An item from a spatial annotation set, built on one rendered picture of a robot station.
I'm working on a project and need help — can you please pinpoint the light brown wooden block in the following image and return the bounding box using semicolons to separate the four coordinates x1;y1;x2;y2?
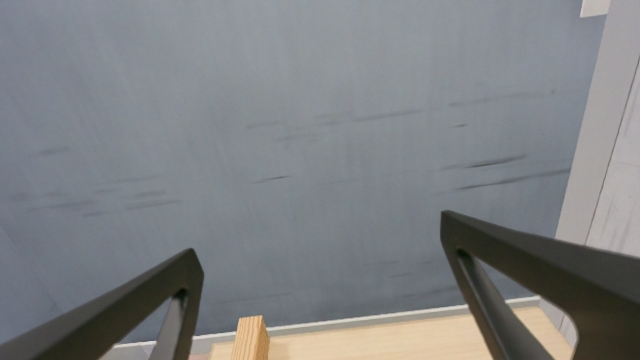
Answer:
231;316;270;360

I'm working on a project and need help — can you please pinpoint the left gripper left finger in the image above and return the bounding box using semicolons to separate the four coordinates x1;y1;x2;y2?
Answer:
0;248;204;360

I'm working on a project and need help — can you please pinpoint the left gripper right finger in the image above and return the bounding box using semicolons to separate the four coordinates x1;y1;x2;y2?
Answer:
440;210;640;360

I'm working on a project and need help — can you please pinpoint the grey panel wall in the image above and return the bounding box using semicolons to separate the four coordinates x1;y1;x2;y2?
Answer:
555;0;640;257

